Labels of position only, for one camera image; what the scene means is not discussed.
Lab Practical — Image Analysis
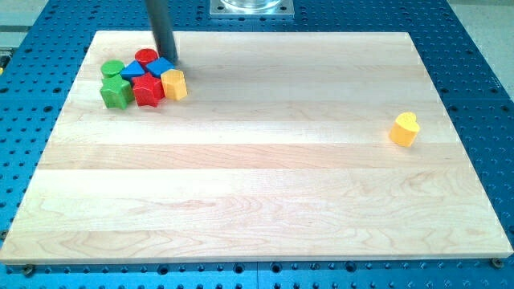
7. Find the yellow heart block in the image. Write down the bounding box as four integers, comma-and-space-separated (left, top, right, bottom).
389, 112, 420, 147

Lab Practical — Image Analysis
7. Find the light wooden board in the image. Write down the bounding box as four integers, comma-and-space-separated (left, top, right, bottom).
1, 31, 512, 265

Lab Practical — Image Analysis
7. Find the yellow hexagon block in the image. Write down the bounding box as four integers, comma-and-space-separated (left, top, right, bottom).
161, 69, 187, 101

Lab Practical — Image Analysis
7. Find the red star block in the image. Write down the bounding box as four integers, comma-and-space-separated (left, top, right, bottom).
133, 72, 164, 107

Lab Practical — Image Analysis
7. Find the blue cube block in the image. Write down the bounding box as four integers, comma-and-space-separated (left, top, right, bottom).
145, 57, 175, 78

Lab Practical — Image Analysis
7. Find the red cylinder block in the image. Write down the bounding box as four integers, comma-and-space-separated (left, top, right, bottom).
134, 48, 159, 68

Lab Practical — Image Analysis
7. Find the blue triangle block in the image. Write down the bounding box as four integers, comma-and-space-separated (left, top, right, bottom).
120, 60, 145, 82

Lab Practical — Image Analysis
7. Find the green star block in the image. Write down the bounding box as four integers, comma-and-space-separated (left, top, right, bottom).
100, 75, 135, 110

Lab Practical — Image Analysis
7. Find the green cylinder block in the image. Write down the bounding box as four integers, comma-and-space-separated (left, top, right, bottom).
100, 59, 124, 78

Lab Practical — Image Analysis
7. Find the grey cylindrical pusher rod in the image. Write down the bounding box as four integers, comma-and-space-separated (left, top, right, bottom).
145, 0, 177, 63

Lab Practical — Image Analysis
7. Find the left front board bolt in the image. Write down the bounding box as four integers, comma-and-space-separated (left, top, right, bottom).
20, 264, 35, 278

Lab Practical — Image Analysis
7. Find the board bolt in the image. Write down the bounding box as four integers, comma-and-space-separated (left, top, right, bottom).
20, 264, 35, 278
490, 258, 504, 269

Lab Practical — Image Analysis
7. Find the right front board bolt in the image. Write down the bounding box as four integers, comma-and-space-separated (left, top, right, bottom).
490, 258, 504, 269

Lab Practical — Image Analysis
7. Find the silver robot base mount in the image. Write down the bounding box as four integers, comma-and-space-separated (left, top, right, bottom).
209, 0, 295, 18

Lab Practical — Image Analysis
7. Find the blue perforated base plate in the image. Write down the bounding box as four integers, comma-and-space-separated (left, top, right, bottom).
1, 1, 513, 288

